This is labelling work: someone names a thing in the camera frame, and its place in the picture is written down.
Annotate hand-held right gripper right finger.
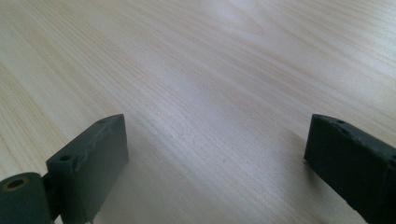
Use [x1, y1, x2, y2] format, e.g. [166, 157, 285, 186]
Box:
[304, 113, 396, 224]

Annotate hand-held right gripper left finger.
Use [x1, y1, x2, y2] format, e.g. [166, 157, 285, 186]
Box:
[45, 113, 130, 224]

